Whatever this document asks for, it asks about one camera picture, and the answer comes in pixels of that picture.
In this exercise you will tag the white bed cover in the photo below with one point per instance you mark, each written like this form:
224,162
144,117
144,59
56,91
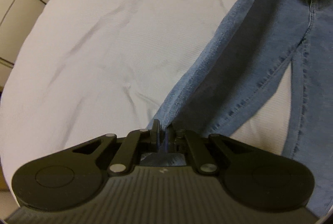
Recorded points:
90,67

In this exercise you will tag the blue denim jeans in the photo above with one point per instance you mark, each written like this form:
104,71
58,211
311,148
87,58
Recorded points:
240,69

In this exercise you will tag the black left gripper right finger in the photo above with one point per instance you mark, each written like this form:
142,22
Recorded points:
253,177

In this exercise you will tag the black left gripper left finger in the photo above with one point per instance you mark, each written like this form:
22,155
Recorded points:
73,176

